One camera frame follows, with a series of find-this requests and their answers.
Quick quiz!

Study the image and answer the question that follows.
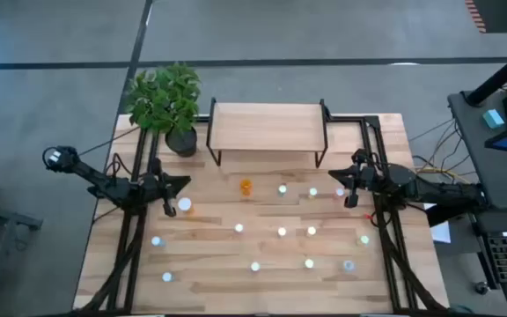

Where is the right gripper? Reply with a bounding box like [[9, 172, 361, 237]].
[[327, 149, 377, 209]]

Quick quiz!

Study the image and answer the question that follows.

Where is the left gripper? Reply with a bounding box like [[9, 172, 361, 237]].
[[141, 158, 192, 217]]

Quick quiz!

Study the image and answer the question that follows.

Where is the thin black diagonal rod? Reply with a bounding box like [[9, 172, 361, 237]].
[[78, 126, 143, 157]]

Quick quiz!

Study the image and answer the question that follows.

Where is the green plant in black pot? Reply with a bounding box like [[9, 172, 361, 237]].
[[124, 61, 202, 159]]

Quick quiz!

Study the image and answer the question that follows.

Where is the white paper sheet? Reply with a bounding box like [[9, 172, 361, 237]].
[[422, 202, 452, 245]]

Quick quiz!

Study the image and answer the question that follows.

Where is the black desk leg beam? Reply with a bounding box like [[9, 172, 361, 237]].
[[424, 182, 490, 228]]

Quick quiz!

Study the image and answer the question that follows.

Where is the small teal box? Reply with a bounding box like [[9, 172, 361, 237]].
[[481, 108, 506, 130]]

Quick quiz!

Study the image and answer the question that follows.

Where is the thick black diagonal pole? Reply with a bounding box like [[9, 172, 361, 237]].
[[463, 41, 507, 107]]

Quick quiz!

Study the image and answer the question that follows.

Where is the black mat with striped edge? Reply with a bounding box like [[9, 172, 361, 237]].
[[464, 0, 507, 34]]

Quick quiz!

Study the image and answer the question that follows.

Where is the wooden shelf black metal frame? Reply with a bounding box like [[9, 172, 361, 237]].
[[205, 97, 330, 169]]

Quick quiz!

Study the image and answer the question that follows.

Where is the black floor cable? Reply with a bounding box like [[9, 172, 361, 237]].
[[408, 117, 456, 143]]

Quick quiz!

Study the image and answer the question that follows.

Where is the yellow floor cable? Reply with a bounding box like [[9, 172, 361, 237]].
[[415, 166, 474, 185]]

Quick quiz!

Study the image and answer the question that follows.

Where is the grey floor cable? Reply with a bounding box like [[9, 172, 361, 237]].
[[427, 127, 473, 173]]

